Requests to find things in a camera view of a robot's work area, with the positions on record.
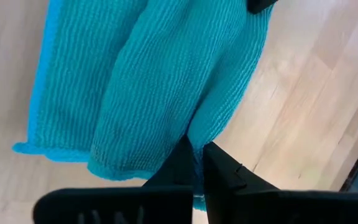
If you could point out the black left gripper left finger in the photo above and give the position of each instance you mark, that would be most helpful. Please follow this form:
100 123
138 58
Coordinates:
154 202

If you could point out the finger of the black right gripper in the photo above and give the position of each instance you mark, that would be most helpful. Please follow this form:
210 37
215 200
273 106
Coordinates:
259 5

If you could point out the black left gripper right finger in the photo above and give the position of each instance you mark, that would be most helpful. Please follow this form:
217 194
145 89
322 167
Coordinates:
244 202

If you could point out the teal microfiber towel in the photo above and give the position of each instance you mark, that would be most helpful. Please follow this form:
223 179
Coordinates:
135 77

